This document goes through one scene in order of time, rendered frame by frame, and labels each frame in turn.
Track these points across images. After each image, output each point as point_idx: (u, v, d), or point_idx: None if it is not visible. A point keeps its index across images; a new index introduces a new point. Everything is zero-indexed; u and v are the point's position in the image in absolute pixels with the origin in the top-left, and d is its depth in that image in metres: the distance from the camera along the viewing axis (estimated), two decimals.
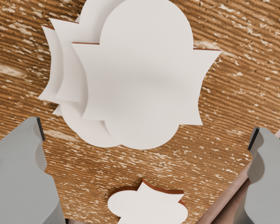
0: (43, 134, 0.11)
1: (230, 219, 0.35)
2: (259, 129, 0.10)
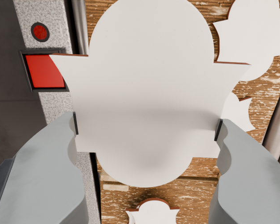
0: (77, 128, 0.11)
1: None
2: (222, 120, 0.11)
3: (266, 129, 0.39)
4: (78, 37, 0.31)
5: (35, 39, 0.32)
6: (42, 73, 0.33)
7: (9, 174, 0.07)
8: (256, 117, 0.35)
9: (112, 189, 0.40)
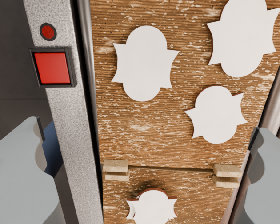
0: (43, 134, 0.11)
1: None
2: (259, 129, 0.10)
3: (258, 123, 0.41)
4: (83, 37, 0.34)
5: (43, 38, 0.34)
6: (50, 70, 0.35)
7: None
8: (248, 111, 0.38)
9: (114, 179, 0.43)
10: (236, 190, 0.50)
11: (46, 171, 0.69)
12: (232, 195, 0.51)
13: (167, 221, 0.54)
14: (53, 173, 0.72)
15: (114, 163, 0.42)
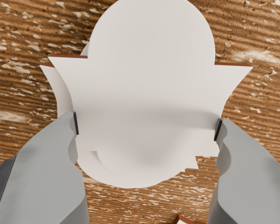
0: (77, 128, 0.11)
1: None
2: (222, 120, 0.11)
3: None
4: None
5: None
6: None
7: (9, 174, 0.07)
8: None
9: None
10: None
11: None
12: None
13: (171, 179, 0.20)
14: None
15: None
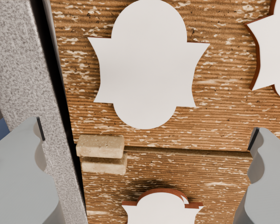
0: (43, 134, 0.11)
1: None
2: (259, 129, 0.10)
3: None
4: None
5: None
6: None
7: None
8: None
9: (98, 171, 0.24)
10: None
11: None
12: None
13: None
14: None
15: (98, 142, 0.23)
